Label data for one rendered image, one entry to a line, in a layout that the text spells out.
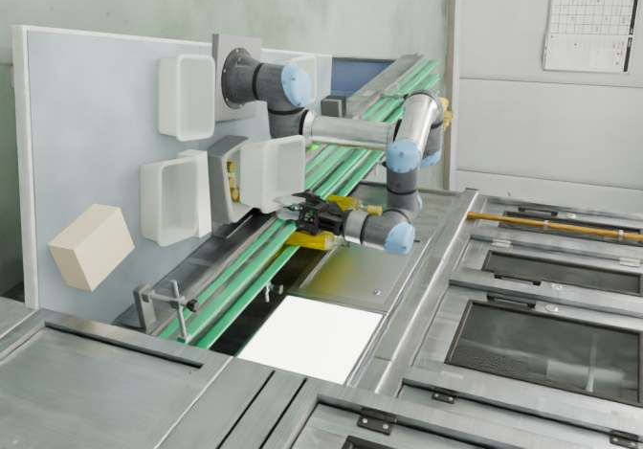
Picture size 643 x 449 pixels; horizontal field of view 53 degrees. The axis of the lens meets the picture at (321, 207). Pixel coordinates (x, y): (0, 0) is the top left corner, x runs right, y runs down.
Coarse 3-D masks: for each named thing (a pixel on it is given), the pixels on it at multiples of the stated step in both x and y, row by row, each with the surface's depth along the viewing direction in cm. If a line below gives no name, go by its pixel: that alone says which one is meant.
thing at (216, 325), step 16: (368, 160) 273; (352, 176) 260; (336, 192) 247; (272, 256) 207; (288, 256) 206; (256, 272) 198; (272, 272) 197; (240, 288) 190; (256, 288) 190; (224, 304) 183; (240, 304) 183; (224, 320) 177; (208, 336) 171
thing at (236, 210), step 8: (240, 144) 194; (232, 152) 189; (224, 160) 186; (232, 160) 203; (224, 168) 187; (224, 176) 188; (232, 176) 205; (232, 208) 193; (240, 208) 202; (248, 208) 203; (232, 216) 194; (240, 216) 199
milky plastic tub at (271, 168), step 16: (256, 144) 153; (272, 144) 152; (288, 144) 169; (304, 144) 168; (240, 160) 153; (256, 160) 151; (272, 160) 168; (288, 160) 170; (304, 160) 169; (240, 176) 154; (256, 176) 152; (272, 176) 169; (288, 176) 171; (240, 192) 155; (256, 192) 152; (272, 192) 170; (288, 192) 171; (272, 208) 156
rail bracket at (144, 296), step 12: (144, 288) 157; (144, 300) 156; (156, 300) 155; (168, 300) 154; (180, 300) 152; (192, 300) 152; (144, 312) 158; (180, 312) 154; (132, 324) 161; (144, 324) 159; (180, 324) 156; (180, 336) 158
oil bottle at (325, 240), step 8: (296, 232) 208; (304, 232) 207; (328, 232) 206; (288, 240) 211; (296, 240) 209; (304, 240) 208; (312, 240) 207; (320, 240) 205; (328, 240) 204; (320, 248) 207; (328, 248) 205
